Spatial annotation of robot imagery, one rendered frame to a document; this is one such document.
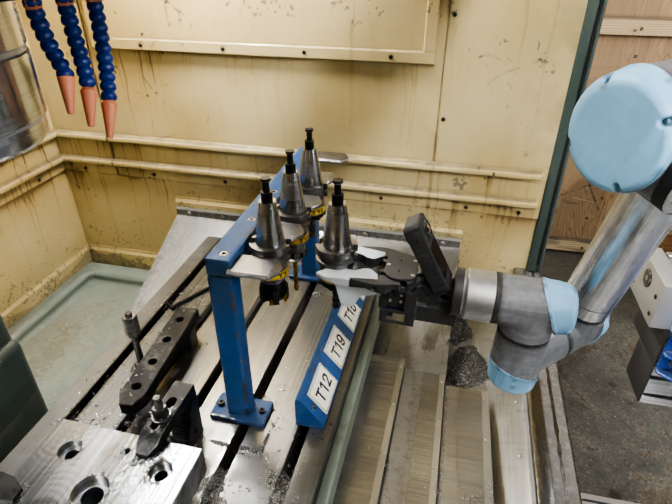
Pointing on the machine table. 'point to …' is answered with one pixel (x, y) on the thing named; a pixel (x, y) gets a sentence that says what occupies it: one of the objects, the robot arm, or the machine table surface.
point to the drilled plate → (91, 486)
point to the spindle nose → (18, 89)
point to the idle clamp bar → (178, 337)
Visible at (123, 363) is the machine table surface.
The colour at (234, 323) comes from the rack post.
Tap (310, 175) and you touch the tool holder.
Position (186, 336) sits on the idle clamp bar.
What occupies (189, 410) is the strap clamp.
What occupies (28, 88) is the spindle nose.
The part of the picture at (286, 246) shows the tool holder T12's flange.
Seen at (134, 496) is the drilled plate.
